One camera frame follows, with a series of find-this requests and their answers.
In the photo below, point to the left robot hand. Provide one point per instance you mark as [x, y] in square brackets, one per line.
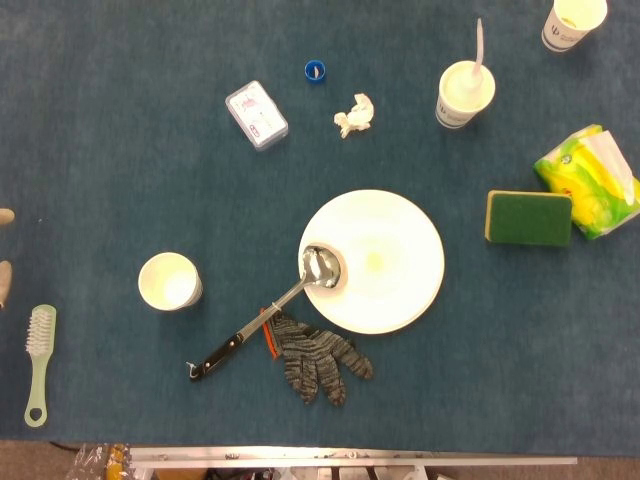
[4, 280]

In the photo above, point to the green yellow sponge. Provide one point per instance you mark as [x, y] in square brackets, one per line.
[530, 219]

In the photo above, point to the pale green scrub brush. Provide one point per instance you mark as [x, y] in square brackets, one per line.
[39, 360]

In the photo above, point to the empty white paper cup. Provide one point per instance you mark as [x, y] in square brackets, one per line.
[167, 282]

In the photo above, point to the blue table cloth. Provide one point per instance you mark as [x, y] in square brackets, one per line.
[150, 175]

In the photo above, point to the clear plastic bag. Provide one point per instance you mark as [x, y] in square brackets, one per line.
[95, 462]

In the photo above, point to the clear plastic card box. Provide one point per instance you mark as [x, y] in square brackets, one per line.
[256, 115]

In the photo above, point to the grey knit work glove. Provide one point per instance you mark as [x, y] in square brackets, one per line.
[315, 355]

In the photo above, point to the blue bottle cap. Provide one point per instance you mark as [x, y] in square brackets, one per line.
[315, 71]

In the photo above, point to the crumpled white tissue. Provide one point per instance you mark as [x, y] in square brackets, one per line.
[356, 117]

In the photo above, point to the white round plate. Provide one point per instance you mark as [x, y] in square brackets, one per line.
[395, 280]

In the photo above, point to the paper cup holding bottle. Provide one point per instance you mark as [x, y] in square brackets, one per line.
[457, 102]

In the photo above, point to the white squeeze bottle long nozzle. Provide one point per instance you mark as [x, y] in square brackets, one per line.
[472, 77]

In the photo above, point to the green yellow tissue pack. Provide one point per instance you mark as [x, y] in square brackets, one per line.
[590, 190]

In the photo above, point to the paper cup with orange residue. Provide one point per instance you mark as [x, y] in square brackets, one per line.
[570, 25]

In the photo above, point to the aluminium frame rail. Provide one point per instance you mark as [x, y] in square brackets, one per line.
[350, 456]

